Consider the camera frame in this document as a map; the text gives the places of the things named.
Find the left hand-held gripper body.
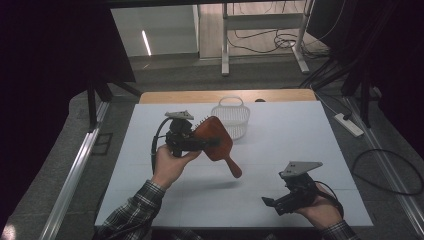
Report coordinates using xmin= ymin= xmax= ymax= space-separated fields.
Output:
xmin=164 ymin=110 xmax=203 ymax=158

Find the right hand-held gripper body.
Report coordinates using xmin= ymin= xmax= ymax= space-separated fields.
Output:
xmin=273 ymin=161 xmax=324 ymax=216

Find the brown wooden hairbrush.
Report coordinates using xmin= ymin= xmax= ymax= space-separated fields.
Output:
xmin=193 ymin=115 xmax=243 ymax=179

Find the white plastic basket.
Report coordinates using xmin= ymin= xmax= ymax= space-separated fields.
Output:
xmin=210 ymin=95 xmax=251 ymax=141

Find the person's right hand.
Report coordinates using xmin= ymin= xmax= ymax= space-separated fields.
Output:
xmin=294 ymin=185 xmax=343 ymax=231

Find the person's left hand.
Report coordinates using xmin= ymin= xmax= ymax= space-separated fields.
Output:
xmin=151 ymin=143 xmax=203 ymax=191

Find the wooden table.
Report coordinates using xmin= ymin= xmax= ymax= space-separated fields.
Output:
xmin=139 ymin=88 xmax=317 ymax=105

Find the white foam board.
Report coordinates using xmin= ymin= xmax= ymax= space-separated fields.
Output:
xmin=94 ymin=100 xmax=374 ymax=228

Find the grey floor outlet plate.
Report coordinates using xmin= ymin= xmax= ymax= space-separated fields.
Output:
xmin=91 ymin=132 xmax=115 ymax=156

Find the white power strip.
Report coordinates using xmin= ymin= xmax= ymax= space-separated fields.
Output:
xmin=334 ymin=112 xmax=365 ymax=138

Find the black metal stand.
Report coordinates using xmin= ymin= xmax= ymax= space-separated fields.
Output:
xmin=86 ymin=75 xmax=143 ymax=133
xmin=299 ymin=49 xmax=382 ymax=129

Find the white cabinet panel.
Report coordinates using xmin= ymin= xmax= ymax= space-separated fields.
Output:
xmin=110 ymin=4 xmax=201 ymax=58

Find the black curtain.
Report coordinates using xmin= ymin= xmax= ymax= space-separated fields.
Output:
xmin=0 ymin=0 xmax=137 ymax=214
xmin=306 ymin=0 xmax=424 ymax=158

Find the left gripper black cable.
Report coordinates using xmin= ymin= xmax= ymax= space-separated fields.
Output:
xmin=150 ymin=117 xmax=173 ymax=175

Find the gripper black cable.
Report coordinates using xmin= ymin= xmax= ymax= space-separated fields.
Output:
xmin=150 ymin=117 xmax=173 ymax=175
xmin=313 ymin=180 xmax=345 ymax=218

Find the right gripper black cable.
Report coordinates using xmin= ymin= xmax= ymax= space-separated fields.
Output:
xmin=313 ymin=180 xmax=345 ymax=218

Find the aluminium floor rail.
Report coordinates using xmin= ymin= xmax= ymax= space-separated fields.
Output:
xmin=39 ymin=101 xmax=110 ymax=240
xmin=343 ymin=96 xmax=424 ymax=238

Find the white power strip cord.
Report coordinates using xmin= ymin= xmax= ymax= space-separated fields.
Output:
xmin=312 ymin=87 xmax=338 ymax=116

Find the black looped floor cable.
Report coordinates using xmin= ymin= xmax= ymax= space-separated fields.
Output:
xmin=351 ymin=148 xmax=424 ymax=197

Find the tangle of black cables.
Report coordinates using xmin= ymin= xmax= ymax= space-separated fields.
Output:
xmin=226 ymin=28 xmax=331 ymax=60

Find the white metal desk frame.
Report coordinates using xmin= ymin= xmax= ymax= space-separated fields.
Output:
xmin=221 ymin=0 xmax=316 ymax=77

